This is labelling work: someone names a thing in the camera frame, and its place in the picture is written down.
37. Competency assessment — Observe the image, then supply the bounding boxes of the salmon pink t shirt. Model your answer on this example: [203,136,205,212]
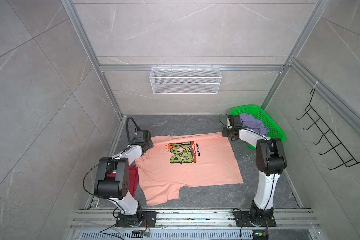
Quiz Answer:
[135,133,244,206]

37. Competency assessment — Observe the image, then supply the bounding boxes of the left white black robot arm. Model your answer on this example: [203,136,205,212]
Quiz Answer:
[94,138,153,227]

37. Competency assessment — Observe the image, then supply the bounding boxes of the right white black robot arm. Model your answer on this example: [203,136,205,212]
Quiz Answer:
[223,127,287,227]

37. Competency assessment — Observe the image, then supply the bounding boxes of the purple t shirt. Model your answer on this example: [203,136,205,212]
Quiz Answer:
[239,113,269,136]

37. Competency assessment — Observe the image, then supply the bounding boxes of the folded dark red t shirt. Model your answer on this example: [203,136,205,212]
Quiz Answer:
[107,165,140,198]

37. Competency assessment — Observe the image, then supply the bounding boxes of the green plastic laundry basket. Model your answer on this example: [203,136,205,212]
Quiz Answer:
[230,105,286,142]

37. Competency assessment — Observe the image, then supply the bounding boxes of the left black corrugated cable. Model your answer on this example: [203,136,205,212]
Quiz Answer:
[125,116,140,145]

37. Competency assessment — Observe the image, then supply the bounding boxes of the white wire mesh shelf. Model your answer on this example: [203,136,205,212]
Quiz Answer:
[150,67,222,95]

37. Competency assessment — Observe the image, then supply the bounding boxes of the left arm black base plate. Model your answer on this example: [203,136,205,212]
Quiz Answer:
[116,211,157,228]

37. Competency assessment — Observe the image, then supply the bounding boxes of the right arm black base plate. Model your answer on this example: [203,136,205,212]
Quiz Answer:
[232,209,277,227]

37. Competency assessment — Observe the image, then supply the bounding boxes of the black wire hook rack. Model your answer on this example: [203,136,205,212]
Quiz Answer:
[296,89,360,170]

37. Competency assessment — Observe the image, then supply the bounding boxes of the aluminium rail base frame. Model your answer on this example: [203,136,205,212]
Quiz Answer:
[65,209,326,240]

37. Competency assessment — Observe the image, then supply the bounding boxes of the aluminium frame profiles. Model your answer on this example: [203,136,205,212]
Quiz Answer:
[62,1,360,135]

